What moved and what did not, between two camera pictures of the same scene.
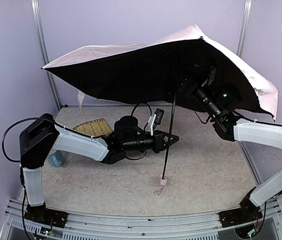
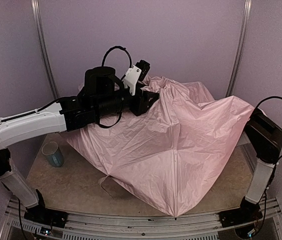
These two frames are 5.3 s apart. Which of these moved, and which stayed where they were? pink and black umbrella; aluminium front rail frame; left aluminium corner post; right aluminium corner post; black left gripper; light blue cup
Moved: pink and black umbrella; black left gripper
Stayed: light blue cup; right aluminium corner post; left aluminium corner post; aluminium front rail frame
